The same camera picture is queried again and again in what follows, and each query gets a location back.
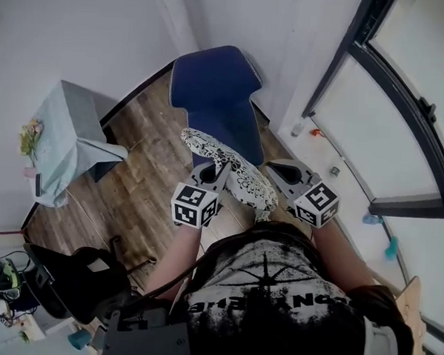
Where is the white desk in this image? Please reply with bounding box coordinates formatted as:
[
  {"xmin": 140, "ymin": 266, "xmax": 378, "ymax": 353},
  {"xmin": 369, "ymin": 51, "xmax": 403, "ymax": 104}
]
[{"xmin": 0, "ymin": 294, "xmax": 76, "ymax": 355}]

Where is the white black floral cushion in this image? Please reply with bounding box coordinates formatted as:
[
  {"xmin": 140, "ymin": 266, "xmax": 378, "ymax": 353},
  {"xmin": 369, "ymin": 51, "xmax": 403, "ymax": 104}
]
[{"xmin": 176, "ymin": 128, "xmax": 284, "ymax": 224}]

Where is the wooden table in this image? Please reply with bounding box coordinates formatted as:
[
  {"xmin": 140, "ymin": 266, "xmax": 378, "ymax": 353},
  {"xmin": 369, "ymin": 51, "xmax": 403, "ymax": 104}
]
[{"xmin": 368, "ymin": 273, "xmax": 431, "ymax": 355}]

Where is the blue upholstered chair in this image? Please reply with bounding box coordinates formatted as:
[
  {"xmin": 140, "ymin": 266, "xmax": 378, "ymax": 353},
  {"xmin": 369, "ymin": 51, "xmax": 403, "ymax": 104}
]
[{"xmin": 165, "ymin": 42, "xmax": 271, "ymax": 172}]

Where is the teal plastic object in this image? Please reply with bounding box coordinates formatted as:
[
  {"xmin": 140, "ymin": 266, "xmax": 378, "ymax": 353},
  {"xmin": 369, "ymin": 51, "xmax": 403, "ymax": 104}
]
[{"xmin": 383, "ymin": 236, "xmax": 400, "ymax": 262}]

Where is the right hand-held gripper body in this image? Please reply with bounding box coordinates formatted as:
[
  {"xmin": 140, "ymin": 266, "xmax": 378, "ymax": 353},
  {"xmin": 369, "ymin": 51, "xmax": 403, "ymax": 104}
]
[{"xmin": 262, "ymin": 159, "xmax": 342, "ymax": 230}]

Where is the yellow flower bouquet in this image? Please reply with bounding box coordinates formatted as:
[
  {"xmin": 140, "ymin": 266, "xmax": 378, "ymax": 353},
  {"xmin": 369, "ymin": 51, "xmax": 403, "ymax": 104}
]
[{"xmin": 17, "ymin": 119, "xmax": 44, "ymax": 165}]

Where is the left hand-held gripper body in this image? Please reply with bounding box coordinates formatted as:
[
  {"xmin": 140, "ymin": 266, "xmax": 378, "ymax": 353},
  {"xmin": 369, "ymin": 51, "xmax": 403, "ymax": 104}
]
[{"xmin": 169, "ymin": 158, "xmax": 233, "ymax": 232}]

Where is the teal cup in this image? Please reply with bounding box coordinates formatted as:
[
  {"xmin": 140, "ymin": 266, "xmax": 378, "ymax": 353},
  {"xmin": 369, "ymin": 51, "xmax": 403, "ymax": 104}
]
[{"xmin": 67, "ymin": 328, "xmax": 91, "ymax": 351}]

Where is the person's black white printed t-shirt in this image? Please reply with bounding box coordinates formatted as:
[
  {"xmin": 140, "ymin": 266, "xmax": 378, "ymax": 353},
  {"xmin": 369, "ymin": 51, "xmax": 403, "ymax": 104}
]
[{"xmin": 177, "ymin": 217, "xmax": 420, "ymax": 355}]

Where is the grey shoulder strap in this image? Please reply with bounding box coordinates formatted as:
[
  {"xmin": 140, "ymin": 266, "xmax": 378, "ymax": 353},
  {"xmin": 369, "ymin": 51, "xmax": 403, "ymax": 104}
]
[{"xmin": 360, "ymin": 316, "xmax": 401, "ymax": 355}]

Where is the person's left forearm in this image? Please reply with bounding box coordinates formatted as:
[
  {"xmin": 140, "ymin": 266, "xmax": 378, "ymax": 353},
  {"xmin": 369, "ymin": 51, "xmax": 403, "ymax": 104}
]
[{"xmin": 143, "ymin": 222, "xmax": 204, "ymax": 302}]

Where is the black office chair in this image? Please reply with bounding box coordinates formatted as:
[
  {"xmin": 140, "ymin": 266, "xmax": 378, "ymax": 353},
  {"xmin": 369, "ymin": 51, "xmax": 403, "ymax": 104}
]
[{"xmin": 19, "ymin": 230, "xmax": 160, "ymax": 330}]

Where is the black waist-mounted box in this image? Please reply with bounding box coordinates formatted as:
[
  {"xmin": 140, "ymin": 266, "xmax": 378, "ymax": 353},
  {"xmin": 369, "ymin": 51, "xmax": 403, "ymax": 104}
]
[{"xmin": 103, "ymin": 304, "xmax": 193, "ymax": 355}]

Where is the pale green tablecloth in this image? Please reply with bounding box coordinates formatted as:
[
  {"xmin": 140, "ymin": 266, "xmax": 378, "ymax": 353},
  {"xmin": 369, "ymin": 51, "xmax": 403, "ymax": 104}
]
[{"xmin": 30, "ymin": 78, "xmax": 133, "ymax": 213}]

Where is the black window frame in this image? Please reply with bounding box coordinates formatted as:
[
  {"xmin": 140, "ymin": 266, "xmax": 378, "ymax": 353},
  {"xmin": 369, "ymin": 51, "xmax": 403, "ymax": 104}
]
[{"xmin": 296, "ymin": 0, "xmax": 444, "ymax": 221}]

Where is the person's right forearm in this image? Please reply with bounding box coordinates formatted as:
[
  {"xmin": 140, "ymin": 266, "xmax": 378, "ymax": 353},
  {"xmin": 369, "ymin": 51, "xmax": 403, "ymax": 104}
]
[{"xmin": 307, "ymin": 222, "xmax": 380, "ymax": 297}]

